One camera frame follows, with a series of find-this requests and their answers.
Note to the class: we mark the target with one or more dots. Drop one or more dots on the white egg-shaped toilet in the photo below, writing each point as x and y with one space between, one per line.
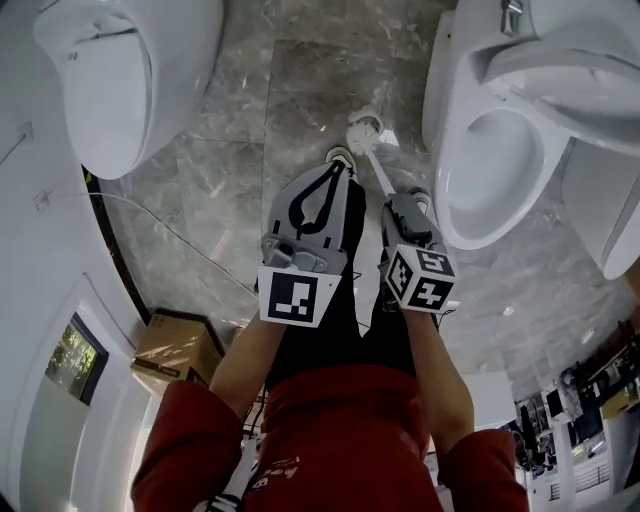
110 100

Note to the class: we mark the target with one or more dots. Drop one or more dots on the person's right forearm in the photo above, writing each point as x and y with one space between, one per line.
440 380

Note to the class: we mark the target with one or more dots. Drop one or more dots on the chrome water valve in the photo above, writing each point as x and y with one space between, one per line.
510 15

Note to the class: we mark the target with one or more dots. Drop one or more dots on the person's red sweatshirt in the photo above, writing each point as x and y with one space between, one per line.
345 450

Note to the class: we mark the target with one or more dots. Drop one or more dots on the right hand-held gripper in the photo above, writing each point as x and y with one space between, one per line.
425 280

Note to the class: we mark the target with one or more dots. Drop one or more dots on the white toilet with raised seat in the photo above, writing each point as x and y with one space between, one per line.
490 165

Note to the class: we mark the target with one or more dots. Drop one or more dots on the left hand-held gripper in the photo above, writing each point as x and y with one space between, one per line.
292 295

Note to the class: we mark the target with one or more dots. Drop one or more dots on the person's left shoe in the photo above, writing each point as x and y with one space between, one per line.
342 156

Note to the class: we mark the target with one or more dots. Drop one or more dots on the window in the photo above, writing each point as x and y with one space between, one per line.
72 357

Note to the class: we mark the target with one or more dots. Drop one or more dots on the brown cardboard box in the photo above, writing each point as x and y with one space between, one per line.
172 345

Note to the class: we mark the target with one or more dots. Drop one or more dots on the person's left forearm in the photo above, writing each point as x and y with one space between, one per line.
250 365

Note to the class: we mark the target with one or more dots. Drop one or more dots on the person's black trousers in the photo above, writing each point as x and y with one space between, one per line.
325 320

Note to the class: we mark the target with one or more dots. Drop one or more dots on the white closed-lid toilet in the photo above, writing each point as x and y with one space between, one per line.
622 240

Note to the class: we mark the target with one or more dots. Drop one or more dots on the person's shoe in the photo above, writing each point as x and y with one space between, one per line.
420 197
342 156

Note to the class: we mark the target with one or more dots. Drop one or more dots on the white wall outlet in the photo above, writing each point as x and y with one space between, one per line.
25 132

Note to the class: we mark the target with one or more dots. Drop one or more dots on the person's right shoe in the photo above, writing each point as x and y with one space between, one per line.
420 197

